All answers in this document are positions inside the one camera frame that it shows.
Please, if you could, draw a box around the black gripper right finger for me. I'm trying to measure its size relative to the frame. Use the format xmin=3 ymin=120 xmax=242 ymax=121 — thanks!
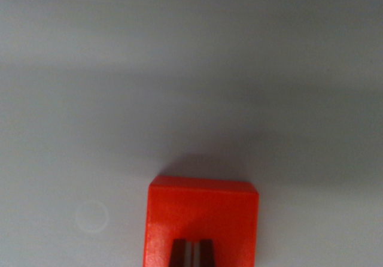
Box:
xmin=194 ymin=238 xmax=217 ymax=267

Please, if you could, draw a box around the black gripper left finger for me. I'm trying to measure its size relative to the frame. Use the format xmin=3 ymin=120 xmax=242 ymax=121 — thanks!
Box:
xmin=168 ymin=238 xmax=193 ymax=267

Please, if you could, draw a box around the red block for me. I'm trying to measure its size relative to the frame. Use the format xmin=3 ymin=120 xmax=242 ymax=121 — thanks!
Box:
xmin=142 ymin=175 xmax=260 ymax=267

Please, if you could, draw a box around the white plastic bin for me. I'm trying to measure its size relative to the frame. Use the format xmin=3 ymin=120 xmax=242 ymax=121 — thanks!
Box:
xmin=0 ymin=0 xmax=383 ymax=267

